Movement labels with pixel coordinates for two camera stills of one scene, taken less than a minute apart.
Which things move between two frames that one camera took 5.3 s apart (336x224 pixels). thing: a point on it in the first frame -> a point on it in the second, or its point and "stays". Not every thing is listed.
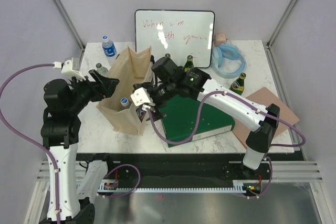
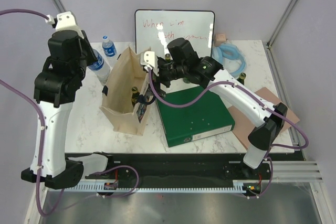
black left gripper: [106, 86] -> [85, 43]
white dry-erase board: [179, 33] stays
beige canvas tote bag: [130, 68] stays
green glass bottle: [168, 56] stays
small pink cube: [218, 39] stays
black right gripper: [157, 104] -> [162, 62]
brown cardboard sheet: [264, 98] stays
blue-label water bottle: [124, 102] -> [101, 68]
